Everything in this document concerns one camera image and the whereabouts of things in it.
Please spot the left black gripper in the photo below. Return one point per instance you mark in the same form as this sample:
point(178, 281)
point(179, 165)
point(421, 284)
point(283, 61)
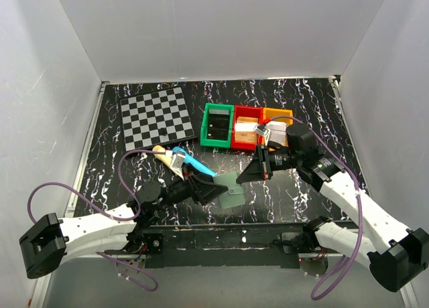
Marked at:
point(200, 187)

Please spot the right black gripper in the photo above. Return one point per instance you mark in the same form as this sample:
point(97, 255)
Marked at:
point(259, 168)

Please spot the grey-green card holder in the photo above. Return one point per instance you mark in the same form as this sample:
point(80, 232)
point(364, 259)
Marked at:
point(234, 196)

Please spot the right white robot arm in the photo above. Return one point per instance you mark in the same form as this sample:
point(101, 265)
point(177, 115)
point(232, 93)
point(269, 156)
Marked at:
point(393, 253)

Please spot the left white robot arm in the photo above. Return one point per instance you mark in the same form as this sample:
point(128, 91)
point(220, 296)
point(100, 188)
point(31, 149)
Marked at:
point(51, 241)

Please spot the white cards in orange bin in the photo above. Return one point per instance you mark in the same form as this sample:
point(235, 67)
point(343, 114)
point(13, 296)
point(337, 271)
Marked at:
point(277, 132)

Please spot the brown cards in red bin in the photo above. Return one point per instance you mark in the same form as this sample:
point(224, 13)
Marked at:
point(244, 130)

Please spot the black cards in green bin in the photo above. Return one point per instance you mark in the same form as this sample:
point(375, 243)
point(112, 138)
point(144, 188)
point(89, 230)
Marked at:
point(218, 124)

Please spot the blue plastic marker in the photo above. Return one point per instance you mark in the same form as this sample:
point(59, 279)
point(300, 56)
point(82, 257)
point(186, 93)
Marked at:
point(195, 163)

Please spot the green plastic bin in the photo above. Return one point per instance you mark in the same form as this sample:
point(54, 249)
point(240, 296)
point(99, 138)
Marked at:
point(204, 141)

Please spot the orange plastic bin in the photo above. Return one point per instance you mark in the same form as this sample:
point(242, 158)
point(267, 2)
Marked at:
point(269, 113)

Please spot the black front base bar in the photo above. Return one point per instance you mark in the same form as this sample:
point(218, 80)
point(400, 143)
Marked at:
point(265, 244)

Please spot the red plastic bin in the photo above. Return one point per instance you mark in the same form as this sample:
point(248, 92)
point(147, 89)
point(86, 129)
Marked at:
point(245, 111)

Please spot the black chess pawn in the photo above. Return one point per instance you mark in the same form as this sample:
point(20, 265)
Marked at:
point(163, 132)

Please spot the black grey chessboard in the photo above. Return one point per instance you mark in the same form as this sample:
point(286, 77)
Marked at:
point(143, 115)

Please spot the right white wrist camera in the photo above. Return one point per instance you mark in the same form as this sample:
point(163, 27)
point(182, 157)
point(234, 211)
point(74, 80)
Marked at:
point(263, 131)

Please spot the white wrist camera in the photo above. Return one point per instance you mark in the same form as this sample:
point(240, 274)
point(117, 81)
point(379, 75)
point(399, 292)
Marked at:
point(263, 131)
point(177, 161)

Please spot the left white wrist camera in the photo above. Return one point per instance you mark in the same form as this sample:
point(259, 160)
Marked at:
point(177, 161)

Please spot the cream wooden handle tool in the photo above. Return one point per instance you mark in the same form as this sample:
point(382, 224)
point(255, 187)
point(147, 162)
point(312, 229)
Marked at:
point(166, 158)

